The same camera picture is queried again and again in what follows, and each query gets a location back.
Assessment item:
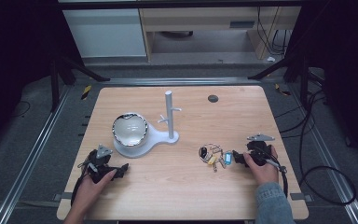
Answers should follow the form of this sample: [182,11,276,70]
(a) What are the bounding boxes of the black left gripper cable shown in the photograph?
[70,160,94,207]

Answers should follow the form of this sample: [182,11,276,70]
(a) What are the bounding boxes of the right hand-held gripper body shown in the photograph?
[244,133,277,167]

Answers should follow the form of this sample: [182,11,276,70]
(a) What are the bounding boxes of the white cabinet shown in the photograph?
[62,7,147,59]

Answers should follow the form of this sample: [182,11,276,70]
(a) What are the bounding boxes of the aluminium floor rail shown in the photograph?
[0,86,73,224]
[287,85,358,224]

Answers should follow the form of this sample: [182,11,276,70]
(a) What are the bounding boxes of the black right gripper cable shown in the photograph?
[264,158,290,200]

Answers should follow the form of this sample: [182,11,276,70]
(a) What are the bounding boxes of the person's right hand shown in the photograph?
[242,145,280,186]

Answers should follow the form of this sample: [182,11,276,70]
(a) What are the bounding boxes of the key ring with coloured tags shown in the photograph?
[198,142,233,173]

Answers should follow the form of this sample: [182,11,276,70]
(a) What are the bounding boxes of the light wooden desk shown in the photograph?
[138,6,303,63]

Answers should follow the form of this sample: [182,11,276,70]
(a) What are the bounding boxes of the thin black floor cable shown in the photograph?
[11,100,32,119]

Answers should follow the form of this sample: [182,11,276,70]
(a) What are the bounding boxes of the black metal stand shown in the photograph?
[48,51,112,114]
[247,50,311,108]

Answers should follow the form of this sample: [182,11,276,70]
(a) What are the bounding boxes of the white key stand with pegs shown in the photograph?
[113,90,183,160]

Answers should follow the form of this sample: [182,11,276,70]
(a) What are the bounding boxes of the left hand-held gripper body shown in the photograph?
[81,144,119,184]

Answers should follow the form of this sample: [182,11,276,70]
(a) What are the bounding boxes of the shiny silver metal bowl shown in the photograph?
[111,112,149,148]

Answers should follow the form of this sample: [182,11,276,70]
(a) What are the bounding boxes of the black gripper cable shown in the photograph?
[70,160,94,207]
[264,158,290,200]

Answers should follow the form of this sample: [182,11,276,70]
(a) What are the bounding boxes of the black hanging cables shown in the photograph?
[255,6,294,58]

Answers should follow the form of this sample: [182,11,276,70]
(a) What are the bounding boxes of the black floor cable loop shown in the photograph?
[274,88,357,206]

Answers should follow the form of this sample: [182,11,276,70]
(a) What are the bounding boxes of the person's left hand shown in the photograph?
[71,168,118,219]

